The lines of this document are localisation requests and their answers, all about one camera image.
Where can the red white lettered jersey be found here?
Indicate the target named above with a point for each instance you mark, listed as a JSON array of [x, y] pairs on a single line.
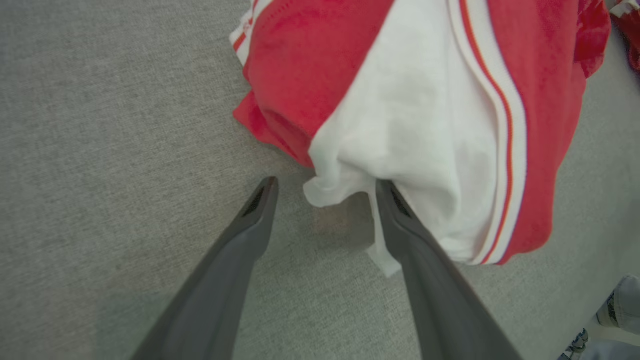
[[425, 100]]

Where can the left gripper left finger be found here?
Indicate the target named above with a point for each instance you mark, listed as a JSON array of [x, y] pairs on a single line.
[[220, 280]]

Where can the red garment white hem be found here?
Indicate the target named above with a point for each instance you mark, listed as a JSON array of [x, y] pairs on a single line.
[[634, 40]]

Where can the grey fabric sofa cushion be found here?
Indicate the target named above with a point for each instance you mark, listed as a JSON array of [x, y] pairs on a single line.
[[125, 150]]

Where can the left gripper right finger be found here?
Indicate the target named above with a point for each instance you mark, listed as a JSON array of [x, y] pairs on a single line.
[[440, 300]]

